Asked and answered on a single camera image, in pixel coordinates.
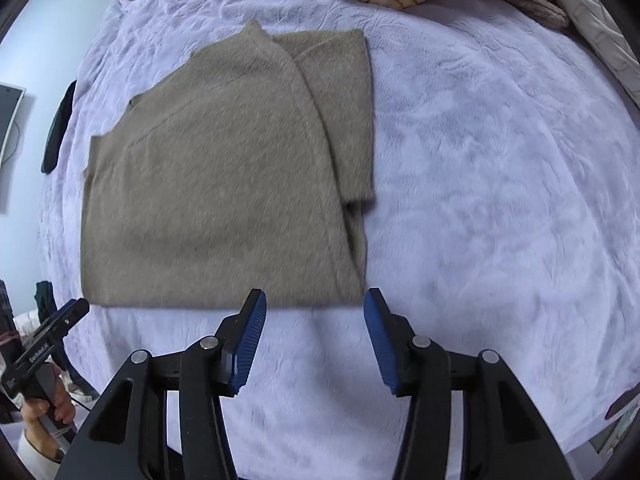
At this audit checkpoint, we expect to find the black phone at bed edge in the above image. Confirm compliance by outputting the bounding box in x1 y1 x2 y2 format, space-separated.
604 384 640 420

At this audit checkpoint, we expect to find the dark green hanging garment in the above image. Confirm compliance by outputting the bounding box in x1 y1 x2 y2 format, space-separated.
35 281 58 324

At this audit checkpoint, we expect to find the wall mounted monitor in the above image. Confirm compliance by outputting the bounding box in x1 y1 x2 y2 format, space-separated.
0 82 26 156

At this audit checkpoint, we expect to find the person's left hand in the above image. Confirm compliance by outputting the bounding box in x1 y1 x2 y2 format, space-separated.
19 376 77 456

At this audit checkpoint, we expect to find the dark folded cloth on bed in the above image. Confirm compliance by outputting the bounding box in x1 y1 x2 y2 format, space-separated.
40 80 77 174

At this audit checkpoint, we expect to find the lavender textured bedspread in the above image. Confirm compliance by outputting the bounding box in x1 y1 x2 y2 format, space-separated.
40 0 639 479

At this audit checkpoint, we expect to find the white round pleated pillow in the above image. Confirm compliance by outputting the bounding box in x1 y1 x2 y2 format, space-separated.
558 0 640 105

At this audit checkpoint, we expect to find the brown knit sweater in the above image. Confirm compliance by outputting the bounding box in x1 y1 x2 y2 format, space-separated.
80 22 374 308

